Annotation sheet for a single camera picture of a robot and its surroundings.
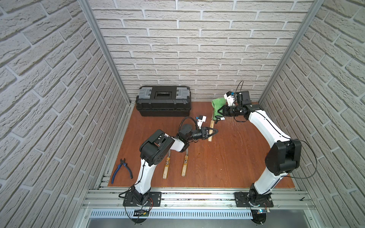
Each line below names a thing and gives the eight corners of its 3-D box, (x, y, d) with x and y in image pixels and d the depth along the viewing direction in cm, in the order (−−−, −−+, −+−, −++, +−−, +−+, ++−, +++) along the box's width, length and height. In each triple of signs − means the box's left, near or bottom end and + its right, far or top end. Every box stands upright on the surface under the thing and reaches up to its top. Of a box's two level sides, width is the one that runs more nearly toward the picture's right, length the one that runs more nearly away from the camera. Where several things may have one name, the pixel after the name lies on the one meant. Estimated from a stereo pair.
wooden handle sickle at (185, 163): (181, 176, 84) (181, 174, 82) (185, 149, 94) (185, 148, 92) (185, 176, 83) (185, 175, 81) (189, 150, 94) (189, 148, 92)
